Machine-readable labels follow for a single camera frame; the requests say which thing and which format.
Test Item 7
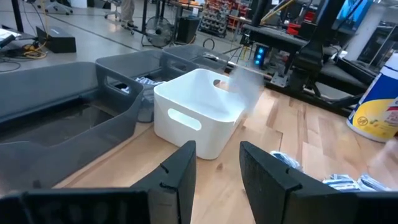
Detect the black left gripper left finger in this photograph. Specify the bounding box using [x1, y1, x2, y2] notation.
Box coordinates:
[132, 140, 197, 224]

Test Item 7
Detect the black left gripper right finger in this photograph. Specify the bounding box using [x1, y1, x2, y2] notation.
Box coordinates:
[239, 141, 355, 224]

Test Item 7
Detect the alcohol antiseptic pad packet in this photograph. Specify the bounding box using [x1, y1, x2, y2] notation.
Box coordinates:
[322, 174, 361, 191]
[357, 174, 391, 192]
[269, 151, 301, 170]

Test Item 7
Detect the white plastic bin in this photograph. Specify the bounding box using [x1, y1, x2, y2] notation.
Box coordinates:
[153, 68, 259, 161]

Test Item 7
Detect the grey plastic bin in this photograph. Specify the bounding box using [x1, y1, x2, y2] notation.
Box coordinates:
[161, 44, 231, 74]
[0, 61, 146, 192]
[95, 49, 200, 124]

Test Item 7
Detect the computer tower with LEDs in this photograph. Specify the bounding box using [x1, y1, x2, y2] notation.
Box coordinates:
[253, 45, 268, 67]

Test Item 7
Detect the Lysol wipes canister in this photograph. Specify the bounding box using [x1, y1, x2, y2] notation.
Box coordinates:
[346, 52, 398, 143]

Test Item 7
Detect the black equipment stand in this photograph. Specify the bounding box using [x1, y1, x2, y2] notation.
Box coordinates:
[317, 57, 379, 94]

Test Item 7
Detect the black floor fan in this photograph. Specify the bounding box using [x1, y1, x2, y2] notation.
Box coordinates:
[141, 16, 175, 48]

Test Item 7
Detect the dark grey side cart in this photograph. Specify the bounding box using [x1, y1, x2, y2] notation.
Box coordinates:
[242, 24, 312, 50]

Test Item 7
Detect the black speaker cabinet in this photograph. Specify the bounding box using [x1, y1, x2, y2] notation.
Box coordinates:
[176, 16, 201, 44]

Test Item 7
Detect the red storage box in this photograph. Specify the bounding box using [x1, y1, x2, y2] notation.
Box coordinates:
[286, 22, 302, 35]

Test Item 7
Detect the black standing desk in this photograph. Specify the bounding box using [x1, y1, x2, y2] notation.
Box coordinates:
[136, 0, 205, 35]

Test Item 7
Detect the parts storage rack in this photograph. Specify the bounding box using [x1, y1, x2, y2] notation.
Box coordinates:
[198, 0, 249, 39]

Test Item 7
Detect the person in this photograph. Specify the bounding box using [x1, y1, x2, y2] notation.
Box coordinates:
[119, 0, 138, 29]

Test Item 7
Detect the yellow pole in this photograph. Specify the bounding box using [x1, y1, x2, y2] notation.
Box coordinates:
[260, 0, 296, 26]

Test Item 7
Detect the grey blue office chair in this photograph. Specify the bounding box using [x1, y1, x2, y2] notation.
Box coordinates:
[104, 0, 122, 20]

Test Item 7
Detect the black rectangular box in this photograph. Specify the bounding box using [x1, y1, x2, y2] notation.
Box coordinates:
[35, 25, 77, 54]

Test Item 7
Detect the blue screen display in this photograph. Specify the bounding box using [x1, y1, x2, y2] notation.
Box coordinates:
[337, 0, 374, 23]

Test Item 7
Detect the black cable loop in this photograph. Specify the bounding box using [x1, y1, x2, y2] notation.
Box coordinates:
[202, 37, 216, 50]

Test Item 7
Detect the black cart post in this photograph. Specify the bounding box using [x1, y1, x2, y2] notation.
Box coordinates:
[251, 0, 270, 27]

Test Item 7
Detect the yellow cable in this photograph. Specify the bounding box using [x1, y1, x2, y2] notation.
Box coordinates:
[21, 0, 49, 60]

